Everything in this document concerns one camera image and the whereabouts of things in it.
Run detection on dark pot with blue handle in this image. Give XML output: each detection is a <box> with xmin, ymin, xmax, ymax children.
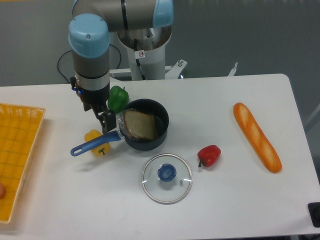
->
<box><xmin>70</xmin><ymin>98</ymin><xmax>169</xmax><ymax>157</ymax></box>

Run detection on yellow woven basket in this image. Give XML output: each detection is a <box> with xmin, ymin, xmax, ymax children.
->
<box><xmin>0</xmin><ymin>103</ymin><xmax>46</xmax><ymax>224</ymax></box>

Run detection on yellow bell pepper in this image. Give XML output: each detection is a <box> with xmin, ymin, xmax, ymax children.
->
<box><xmin>84</xmin><ymin>129</ymin><xmax>111</xmax><ymax>158</ymax></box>

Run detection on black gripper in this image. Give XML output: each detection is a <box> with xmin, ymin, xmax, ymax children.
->
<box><xmin>70</xmin><ymin>76</ymin><xmax>116</xmax><ymax>134</ymax></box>

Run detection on orange baguette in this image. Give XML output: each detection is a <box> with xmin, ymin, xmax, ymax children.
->
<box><xmin>232</xmin><ymin>102</ymin><xmax>282</xmax><ymax>174</ymax></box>

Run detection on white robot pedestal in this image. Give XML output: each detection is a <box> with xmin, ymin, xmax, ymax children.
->
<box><xmin>110</xmin><ymin>25</ymin><xmax>188</xmax><ymax>81</ymax></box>

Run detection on black device at table edge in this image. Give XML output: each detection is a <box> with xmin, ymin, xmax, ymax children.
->
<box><xmin>307</xmin><ymin>202</ymin><xmax>320</xmax><ymax>228</ymax></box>

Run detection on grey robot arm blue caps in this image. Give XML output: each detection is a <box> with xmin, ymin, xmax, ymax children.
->
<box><xmin>68</xmin><ymin>0</ymin><xmax>174</xmax><ymax>133</ymax></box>

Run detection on glass lid with blue knob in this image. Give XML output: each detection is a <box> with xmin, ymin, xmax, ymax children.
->
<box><xmin>141</xmin><ymin>153</ymin><xmax>193</xmax><ymax>205</ymax></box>

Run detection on green bell pepper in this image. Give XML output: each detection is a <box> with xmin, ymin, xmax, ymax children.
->
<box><xmin>107</xmin><ymin>85</ymin><xmax>129</xmax><ymax>114</ymax></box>

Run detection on orange object in basket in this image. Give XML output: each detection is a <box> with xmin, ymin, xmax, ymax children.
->
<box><xmin>0</xmin><ymin>182</ymin><xmax>6</xmax><ymax>198</ymax></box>

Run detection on wrapped bread slice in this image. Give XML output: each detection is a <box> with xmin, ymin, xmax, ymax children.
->
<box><xmin>116</xmin><ymin>108</ymin><xmax>159</xmax><ymax>142</ymax></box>

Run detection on red bell pepper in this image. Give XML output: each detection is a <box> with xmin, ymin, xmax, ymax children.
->
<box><xmin>197</xmin><ymin>145</ymin><xmax>222</xmax><ymax>168</ymax></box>

